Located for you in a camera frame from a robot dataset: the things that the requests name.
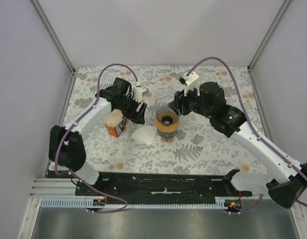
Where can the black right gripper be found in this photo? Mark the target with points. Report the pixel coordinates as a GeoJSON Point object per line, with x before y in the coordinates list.
{"type": "Point", "coordinates": [180, 99]}

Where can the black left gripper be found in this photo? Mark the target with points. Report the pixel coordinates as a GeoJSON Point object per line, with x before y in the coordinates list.
{"type": "Point", "coordinates": [134, 116]}

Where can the grey glass dripper cone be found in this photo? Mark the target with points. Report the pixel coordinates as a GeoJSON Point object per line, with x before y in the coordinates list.
{"type": "Point", "coordinates": [166, 116]}

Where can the round wooden dripper stand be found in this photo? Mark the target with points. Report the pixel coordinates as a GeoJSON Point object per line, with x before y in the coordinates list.
{"type": "Point", "coordinates": [167, 128]}

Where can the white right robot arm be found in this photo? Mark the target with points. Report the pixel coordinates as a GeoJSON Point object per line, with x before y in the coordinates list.
{"type": "Point", "coordinates": [287, 178]}

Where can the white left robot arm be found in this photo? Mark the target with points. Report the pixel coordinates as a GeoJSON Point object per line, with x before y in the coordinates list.
{"type": "Point", "coordinates": [66, 143]}

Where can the orange black coffee filter box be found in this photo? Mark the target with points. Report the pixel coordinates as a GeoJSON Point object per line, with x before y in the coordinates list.
{"type": "Point", "coordinates": [115, 128]}

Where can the stack of white paper filters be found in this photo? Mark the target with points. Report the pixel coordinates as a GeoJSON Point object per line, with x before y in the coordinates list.
{"type": "Point", "coordinates": [114, 118]}

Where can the grey glass carafe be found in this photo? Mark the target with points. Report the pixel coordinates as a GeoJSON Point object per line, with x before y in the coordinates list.
{"type": "Point", "coordinates": [167, 136]}

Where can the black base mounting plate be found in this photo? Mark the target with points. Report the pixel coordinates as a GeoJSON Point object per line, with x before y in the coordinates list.
{"type": "Point", "coordinates": [166, 188]}

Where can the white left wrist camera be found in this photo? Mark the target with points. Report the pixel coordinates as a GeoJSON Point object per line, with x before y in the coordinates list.
{"type": "Point", "coordinates": [139, 93]}

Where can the white slotted cable duct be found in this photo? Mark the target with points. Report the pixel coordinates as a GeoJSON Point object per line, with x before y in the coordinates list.
{"type": "Point", "coordinates": [94, 204]}

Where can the aluminium frame post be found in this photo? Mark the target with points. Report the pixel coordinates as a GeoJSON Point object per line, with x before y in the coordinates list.
{"type": "Point", "coordinates": [269, 33]}
{"type": "Point", "coordinates": [52, 33]}

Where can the left aluminium frame post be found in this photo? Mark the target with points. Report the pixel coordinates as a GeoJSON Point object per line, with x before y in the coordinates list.
{"type": "Point", "coordinates": [52, 33]}

